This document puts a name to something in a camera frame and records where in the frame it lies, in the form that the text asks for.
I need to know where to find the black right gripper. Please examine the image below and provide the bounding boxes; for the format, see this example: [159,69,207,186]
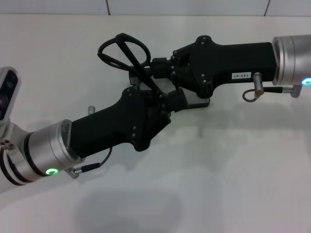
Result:
[152,35,277,114]

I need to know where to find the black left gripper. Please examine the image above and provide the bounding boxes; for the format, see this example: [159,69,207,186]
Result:
[71,87,171,160]

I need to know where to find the black glasses case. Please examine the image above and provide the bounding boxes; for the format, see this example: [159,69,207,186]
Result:
[128,70,211,109]

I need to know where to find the black frame glasses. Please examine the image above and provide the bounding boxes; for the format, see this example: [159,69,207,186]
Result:
[98,33,168,98]

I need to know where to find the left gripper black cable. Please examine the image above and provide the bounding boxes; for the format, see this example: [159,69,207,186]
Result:
[65,147,113,180]

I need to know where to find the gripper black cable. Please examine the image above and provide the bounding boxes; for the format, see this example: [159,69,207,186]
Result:
[242,85,303,101]
[65,147,113,180]

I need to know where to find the right gripper silver connector post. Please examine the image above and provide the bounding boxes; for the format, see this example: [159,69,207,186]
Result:
[252,72,265,94]

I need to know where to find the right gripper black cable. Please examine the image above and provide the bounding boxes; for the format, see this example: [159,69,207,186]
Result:
[242,85,303,101]

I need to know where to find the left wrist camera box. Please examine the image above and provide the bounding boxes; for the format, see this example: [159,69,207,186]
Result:
[0,66,22,122]

